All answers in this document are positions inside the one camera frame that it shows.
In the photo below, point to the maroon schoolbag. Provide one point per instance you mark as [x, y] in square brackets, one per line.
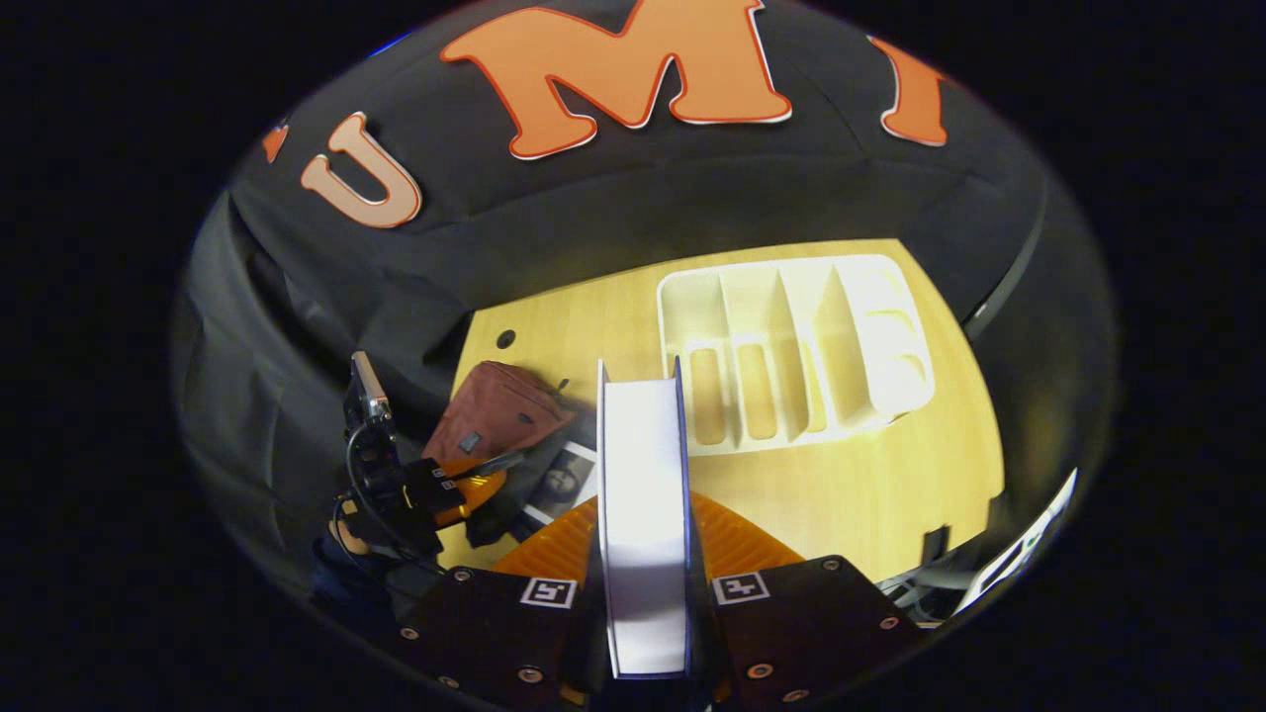
[495, 405]

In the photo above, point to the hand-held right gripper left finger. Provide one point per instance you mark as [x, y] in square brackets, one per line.
[584, 643]

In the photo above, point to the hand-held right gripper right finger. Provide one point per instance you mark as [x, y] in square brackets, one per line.
[704, 633]

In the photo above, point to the grey portrait cover book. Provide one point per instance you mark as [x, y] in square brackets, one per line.
[564, 485]

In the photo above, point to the black backdrop stand pole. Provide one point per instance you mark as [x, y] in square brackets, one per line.
[1024, 247]

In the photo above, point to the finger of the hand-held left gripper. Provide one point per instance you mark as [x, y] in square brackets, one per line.
[440, 473]
[447, 497]

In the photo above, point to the black backdrop cloth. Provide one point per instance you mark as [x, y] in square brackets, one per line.
[593, 208]

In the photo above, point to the blue book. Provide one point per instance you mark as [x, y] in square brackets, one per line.
[643, 514]

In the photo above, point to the white plastic bookshelf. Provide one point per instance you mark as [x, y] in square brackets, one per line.
[890, 336]

